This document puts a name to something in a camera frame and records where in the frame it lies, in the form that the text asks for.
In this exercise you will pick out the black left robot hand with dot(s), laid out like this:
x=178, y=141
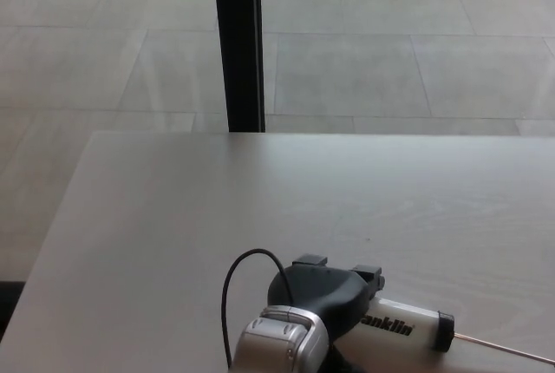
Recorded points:
x=316, y=290

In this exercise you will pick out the white Franklin hand air pump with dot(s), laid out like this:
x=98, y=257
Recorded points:
x=416, y=316

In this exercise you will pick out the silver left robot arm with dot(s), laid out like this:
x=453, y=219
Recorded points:
x=277, y=342

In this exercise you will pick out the black vertical window frame post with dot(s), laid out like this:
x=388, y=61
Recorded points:
x=238, y=43

